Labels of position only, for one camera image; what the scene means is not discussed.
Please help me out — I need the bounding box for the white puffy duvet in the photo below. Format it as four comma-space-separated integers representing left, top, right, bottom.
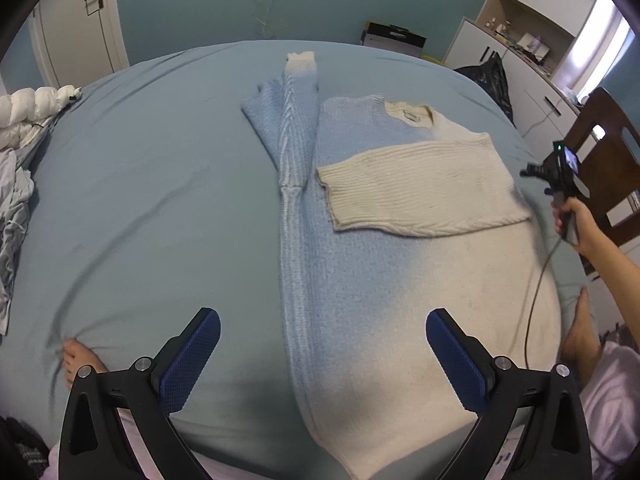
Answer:
0, 85, 83, 151

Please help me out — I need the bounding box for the brown wooden chair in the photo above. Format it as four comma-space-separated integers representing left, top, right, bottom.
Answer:
565, 87, 640, 261

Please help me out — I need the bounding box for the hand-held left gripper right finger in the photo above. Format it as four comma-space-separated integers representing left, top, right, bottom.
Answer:
425, 308, 592, 480

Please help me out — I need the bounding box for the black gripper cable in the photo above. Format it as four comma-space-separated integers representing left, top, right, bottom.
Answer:
522, 237, 565, 368

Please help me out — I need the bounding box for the black garbage bag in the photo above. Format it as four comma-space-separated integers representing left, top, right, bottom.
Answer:
457, 55, 516, 126

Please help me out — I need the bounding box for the blue and white knit sweater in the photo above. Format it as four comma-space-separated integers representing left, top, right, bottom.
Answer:
240, 51, 566, 480

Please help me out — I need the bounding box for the black cardboard box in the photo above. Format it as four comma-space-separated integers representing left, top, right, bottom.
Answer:
361, 21, 427, 58

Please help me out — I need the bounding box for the person's right hand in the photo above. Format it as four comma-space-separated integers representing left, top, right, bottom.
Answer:
551, 199, 601, 256

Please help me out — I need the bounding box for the white door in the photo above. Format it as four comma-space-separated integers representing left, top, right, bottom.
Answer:
27, 0, 131, 88

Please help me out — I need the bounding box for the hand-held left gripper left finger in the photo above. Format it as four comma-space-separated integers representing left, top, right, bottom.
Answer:
58, 307, 222, 480

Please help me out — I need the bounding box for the person's right forearm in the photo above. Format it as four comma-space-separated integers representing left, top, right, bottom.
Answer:
582, 232, 640, 356

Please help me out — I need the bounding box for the grey crumpled cloth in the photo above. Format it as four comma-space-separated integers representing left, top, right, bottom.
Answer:
0, 147, 38, 336

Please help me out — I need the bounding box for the bright window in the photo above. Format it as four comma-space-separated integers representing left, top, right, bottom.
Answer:
552, 0, 636, 101

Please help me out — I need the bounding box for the person's foot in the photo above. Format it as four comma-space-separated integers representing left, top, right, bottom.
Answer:
61, 339, 108, 391
557, 287, 601, 396

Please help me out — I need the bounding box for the person's right foot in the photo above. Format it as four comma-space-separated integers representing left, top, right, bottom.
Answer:
557, 287, 601, 396

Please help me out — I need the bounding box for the person's left foot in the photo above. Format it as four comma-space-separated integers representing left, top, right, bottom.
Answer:
61, 339, 108, 391

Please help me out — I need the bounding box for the blue bed sheet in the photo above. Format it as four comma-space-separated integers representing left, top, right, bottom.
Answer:
0, 40, 596, 480

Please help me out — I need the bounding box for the dark cloth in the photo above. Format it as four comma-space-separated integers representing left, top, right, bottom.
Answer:
0, 415, 51, 480

